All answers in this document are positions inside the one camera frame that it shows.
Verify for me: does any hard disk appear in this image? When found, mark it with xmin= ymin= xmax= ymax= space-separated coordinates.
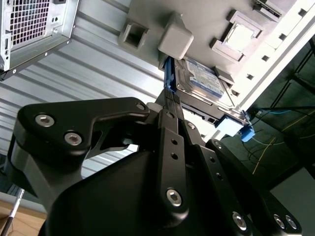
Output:
xmin=162 ymin=56 xmax=255 ymax=143

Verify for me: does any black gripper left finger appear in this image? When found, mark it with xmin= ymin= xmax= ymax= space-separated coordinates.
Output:
xmin=13 ymin=89 xmax=190 ymax=222

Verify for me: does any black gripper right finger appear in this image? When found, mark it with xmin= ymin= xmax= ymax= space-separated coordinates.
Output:
xmin=173 ymin=92 xmax=303 ymax=236

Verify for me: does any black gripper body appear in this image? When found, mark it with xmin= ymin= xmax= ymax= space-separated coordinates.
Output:
xmin=45 ymin=147 xmax=233 ymax=236

